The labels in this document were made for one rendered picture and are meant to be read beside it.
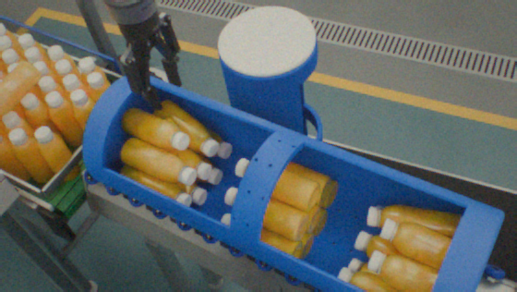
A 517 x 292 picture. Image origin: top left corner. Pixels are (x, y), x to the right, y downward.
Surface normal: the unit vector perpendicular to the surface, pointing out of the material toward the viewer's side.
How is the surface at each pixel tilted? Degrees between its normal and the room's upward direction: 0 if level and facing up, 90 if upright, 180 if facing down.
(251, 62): 0
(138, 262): 0
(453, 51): 0
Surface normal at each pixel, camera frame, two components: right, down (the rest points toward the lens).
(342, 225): -0.31, -0.24
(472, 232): -0.07, -0.65
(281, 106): 0.20, 0.77
